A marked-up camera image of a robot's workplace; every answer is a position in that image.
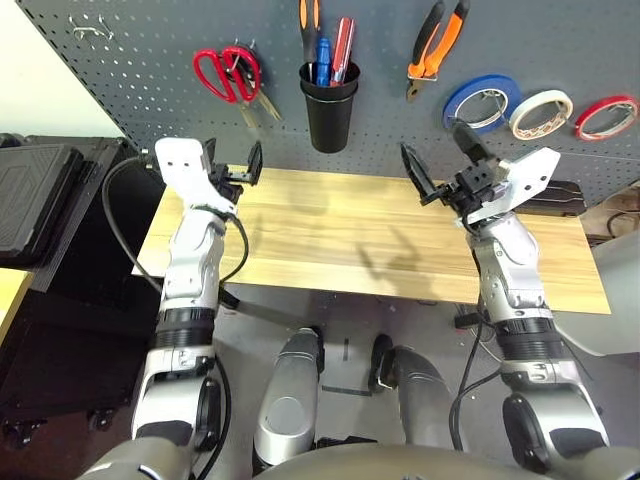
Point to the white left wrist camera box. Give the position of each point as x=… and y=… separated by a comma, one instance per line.
x=185, y=165

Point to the orange black pliers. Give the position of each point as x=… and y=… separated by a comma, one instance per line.
x=435, y=50

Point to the red tape roll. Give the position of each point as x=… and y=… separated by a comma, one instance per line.
x=582, y=127

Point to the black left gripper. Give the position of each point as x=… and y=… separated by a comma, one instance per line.
x=225, y=180

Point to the silver left robot leg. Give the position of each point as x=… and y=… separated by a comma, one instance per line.
x=287, y=405

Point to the silver double-prong peg hook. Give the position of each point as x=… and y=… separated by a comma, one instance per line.
x=495, y=105
x=90, y=31
x=245, y=44

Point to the black right robot foot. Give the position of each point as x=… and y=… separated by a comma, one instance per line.
x=380, y=360

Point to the black wheeled cabinet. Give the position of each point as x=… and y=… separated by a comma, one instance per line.
x=75, y=360

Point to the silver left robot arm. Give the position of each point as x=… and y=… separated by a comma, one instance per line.
x=192, y=260

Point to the black equipment case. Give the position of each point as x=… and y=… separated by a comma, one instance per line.
x=40, y=200

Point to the black left robot foot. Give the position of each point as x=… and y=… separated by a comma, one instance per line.
x=316, y=345

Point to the orange black screwdriver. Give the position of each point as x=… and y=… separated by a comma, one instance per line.
x=310, y=30

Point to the black plastic cup holder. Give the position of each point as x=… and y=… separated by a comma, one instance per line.
x=327, y=125

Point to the black table leg bracket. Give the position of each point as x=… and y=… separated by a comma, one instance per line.
x=465, y=320
x=229, y=299

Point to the long black floor tape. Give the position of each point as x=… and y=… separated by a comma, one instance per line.
x=347, y=390

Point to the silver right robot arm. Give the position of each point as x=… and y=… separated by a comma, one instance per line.
x=510, y=270

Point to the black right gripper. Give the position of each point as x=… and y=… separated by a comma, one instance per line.
x=472, y=187

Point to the yellow box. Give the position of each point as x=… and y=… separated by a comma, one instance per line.
x=12, y=300

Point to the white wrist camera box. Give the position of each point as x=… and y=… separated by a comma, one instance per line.
x=530, y=175
x=185, y=165

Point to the grey metal pegboard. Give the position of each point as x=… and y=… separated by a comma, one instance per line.
x=150, y=100

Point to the black robot foot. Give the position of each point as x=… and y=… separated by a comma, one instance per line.
x=316, y=345
x=380, y=360

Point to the black tool case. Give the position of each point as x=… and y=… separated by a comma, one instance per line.
x=560, y=197

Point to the grey robot torso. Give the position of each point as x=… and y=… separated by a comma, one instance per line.
x=400, y=465

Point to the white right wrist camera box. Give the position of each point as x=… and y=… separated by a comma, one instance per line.
x=530, y=175

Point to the silver right robot leg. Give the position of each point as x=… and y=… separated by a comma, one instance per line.
x=425, y=400

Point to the blue tape roll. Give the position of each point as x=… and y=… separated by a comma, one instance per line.
x=450, y=107

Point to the silver robot leg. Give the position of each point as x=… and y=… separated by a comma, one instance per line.
x=287, y=405
x=425, y=400

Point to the white tape roll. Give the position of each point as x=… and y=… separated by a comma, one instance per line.
x=517, y=122

